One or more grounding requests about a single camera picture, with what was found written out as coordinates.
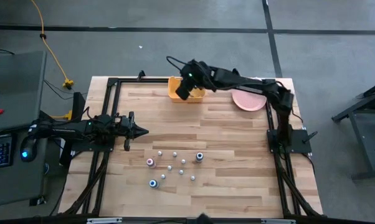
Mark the black power box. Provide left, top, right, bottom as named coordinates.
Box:
left=72, top=91, right=87, bottom=122

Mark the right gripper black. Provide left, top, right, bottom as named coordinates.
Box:
left=174, top=60, right=211, bottom=100

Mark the black table-level camera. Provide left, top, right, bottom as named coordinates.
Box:
left=195, top=213, right=213, bottom=224

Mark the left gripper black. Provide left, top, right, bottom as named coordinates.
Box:
left=113, top=111, right=150, bottom=152

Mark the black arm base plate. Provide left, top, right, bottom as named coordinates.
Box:
left=61, top=136, right=115, bottom=153
left=267, top=129, right=313, bottom=154

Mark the grey desk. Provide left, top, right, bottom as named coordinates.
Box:
left=0, top=51, right=48, bottom=208

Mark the yellow plastic bin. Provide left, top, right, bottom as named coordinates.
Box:
left=168, top=76, right=206, bottom=104

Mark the black computer mouse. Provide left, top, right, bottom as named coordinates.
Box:
left=19, top=138, right=39, bottom=162

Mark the silver aluminium frame post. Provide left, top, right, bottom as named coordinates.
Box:
left=87, top=217, right=123, bottom=224

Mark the yellow extension cable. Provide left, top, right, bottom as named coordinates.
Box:
left=30, top=0, right=75, bottom=91

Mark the black metal cart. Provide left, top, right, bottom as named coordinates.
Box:
left=330, top=77, right=375, bottom=181

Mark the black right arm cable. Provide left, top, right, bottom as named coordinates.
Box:
left=166, top=55, right=191, bottom=74

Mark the flat tan plate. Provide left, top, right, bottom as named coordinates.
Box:
left=232, top=88, right=268, bottom=112

